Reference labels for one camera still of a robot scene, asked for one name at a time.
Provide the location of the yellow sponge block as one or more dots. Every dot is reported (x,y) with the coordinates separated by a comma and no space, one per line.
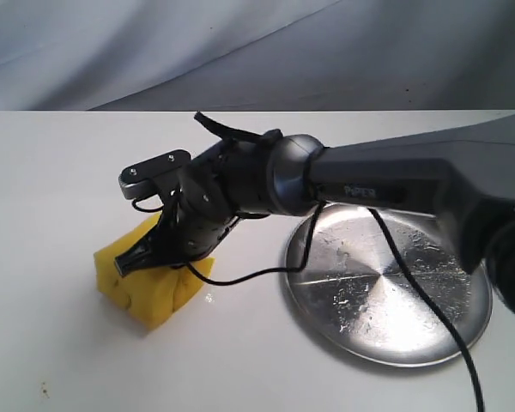
(150,296)

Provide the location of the round steel plate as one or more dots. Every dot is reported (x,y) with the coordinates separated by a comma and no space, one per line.
(353,293)

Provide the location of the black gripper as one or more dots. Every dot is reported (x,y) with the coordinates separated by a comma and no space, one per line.
(203,217)

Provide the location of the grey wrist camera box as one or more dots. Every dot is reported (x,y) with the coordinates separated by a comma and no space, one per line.
(153,177)

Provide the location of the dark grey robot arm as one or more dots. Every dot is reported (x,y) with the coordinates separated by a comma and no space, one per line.
(464,177)

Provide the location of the grey backdrop cloth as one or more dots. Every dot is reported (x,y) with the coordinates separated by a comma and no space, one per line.
(257,55)

